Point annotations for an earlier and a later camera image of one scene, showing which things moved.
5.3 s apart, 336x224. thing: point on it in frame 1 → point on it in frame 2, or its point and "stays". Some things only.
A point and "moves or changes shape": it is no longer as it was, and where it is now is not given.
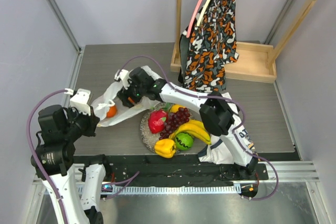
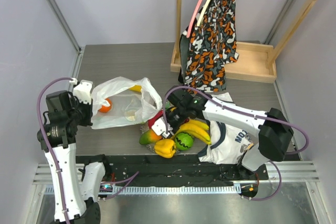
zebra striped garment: x=184 y=51 stays
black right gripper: x=127 y=97 → x=172 y=115
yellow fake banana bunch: x=196 y=128 stays
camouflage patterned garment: x=213 y=44 stays
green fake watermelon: x=184 y=140 stays
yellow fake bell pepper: x=165 y=148 stays
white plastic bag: x=99 y=109 moves or changes shape
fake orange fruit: x=112 y=112 → x=105 y=108
